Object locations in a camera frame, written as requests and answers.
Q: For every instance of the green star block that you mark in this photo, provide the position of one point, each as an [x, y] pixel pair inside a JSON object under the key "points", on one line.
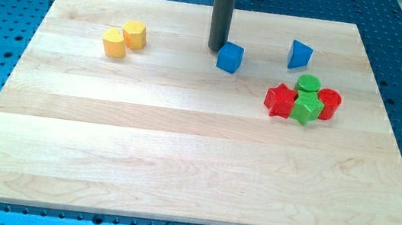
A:
{"points": [[307, 107]]}

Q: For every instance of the light wooden board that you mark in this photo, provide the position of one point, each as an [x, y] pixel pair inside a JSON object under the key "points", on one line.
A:
{"points": [[164, 134]]}

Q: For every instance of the green cylinder block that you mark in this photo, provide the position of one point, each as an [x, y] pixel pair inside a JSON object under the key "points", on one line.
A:
{"points": [[307, 83]]}

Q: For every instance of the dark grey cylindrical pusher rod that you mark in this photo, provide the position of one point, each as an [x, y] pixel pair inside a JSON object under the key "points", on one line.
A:
{"points": [[220, 23]]}

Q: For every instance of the blue cube block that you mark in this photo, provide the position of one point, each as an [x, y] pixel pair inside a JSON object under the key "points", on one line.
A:
{"points": [[230, 57]]}

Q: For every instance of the yellow cylinder-like block front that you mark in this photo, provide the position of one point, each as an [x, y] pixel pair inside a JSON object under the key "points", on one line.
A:
{"points": [[113, 42]]}

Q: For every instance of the blue triangular prism block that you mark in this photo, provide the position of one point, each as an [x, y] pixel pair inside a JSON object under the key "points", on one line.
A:
{"points": [[299, 55]]}

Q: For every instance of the red star block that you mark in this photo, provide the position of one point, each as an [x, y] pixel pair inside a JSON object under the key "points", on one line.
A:
{"points": [[280, 101]]}

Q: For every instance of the yellow hexagonal block rear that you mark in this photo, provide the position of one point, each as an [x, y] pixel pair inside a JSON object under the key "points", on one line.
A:
{"points": [[134, 33]]}

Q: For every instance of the red cylinder block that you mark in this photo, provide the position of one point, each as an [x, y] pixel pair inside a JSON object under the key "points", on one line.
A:
{"points": [[331, 101]]}

